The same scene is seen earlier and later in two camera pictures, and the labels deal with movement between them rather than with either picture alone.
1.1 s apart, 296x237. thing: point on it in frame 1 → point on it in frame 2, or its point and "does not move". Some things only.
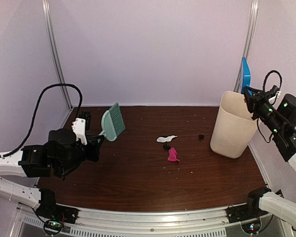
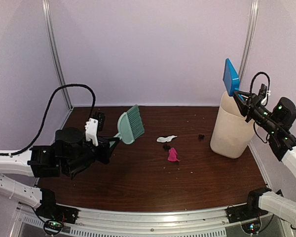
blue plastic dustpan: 246,75 → 231,79
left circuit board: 53,227 does not move
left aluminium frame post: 47,7 does not move
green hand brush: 112,123 → 129,125
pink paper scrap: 172,155 does not move
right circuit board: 251,228 does not move
